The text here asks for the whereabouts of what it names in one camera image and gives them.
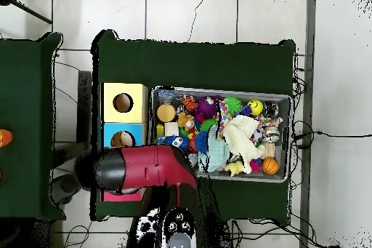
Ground clear mesh bin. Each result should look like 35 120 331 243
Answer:
150 87 294 184

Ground purple spiky ball with eyes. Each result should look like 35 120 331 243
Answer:
194 96 221 120

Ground green spiky ball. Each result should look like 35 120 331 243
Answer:
222 96 245 115

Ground mint green knitted cloth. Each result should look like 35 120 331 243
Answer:
198 124 232 172

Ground wooden box with three holes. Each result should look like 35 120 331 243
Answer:
100 81 149 202

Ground green cloth side table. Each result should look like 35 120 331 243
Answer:
0 32 64 220

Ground small orange basketball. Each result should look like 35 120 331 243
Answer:
261 157 280 176

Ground small orange object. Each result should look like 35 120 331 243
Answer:
0 129 14 148

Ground polka dot cloth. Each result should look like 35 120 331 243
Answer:
217 100 233 137

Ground cream knitted cloth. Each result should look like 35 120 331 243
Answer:
222 113 266 164

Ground brown plush toy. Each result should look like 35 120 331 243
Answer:
176 112 196 132

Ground yellow smiley ball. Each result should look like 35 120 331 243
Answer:
246 99 265 116

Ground blue fuzzy toy with eyes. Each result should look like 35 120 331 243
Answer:
159 135 190 151

